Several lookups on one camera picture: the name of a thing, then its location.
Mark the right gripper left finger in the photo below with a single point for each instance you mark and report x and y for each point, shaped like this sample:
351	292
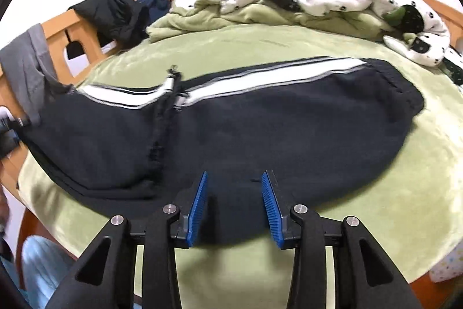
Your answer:
103	276

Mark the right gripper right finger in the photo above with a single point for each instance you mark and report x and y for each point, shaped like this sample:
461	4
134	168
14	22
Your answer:
364	275

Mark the black pants with white stripe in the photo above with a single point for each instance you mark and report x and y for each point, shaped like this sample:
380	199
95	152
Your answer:
325	126

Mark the light blue pant leg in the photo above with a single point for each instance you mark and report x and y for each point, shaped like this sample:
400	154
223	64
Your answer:
44	265

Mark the green fleece bed blanket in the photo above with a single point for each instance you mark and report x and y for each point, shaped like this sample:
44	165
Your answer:
414	209

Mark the grey garment on bedframe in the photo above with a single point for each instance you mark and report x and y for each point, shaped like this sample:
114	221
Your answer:
27	64

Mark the white patterned quilt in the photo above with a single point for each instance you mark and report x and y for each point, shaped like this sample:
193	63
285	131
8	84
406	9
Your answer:
425	38

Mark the black jacket on bedframe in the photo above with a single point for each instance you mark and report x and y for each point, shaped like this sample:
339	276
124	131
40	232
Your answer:
123	21

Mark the navy blue garment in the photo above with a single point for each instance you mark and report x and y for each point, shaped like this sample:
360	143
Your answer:
156	9

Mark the wooden bed frame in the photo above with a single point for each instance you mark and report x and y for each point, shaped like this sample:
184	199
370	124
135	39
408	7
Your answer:
68	27

